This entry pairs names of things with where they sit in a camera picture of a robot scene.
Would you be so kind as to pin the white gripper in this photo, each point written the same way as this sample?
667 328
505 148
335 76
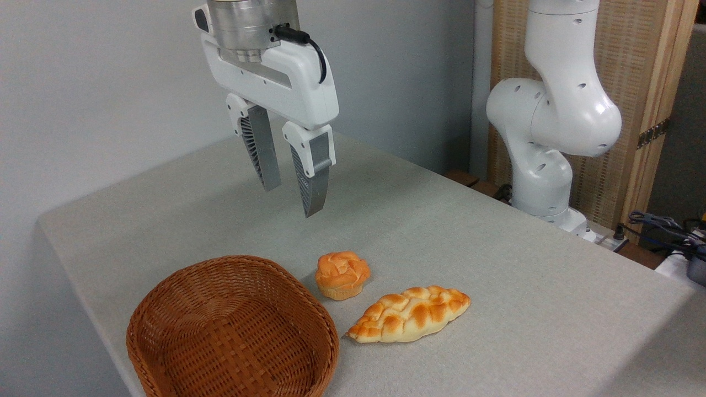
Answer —
300 91

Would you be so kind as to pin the round knotted bread roll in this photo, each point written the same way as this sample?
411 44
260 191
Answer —
342 274

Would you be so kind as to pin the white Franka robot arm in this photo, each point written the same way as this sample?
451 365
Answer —
557 110

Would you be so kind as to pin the brown woven wicker basket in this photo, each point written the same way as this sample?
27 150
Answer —
231 325

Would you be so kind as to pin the long braided bread loaf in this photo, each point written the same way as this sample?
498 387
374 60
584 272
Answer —
411 315

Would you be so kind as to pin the brown wooden block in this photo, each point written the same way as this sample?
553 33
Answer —
462 177

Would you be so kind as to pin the dark metal screen hinge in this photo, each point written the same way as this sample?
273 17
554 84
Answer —
653 133

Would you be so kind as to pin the wooden woven folding screen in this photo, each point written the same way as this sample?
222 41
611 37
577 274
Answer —
640 60

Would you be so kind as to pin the blue-grey box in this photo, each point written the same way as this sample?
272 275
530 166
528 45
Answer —
698 267

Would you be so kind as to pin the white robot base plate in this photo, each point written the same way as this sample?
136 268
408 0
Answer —
604 238

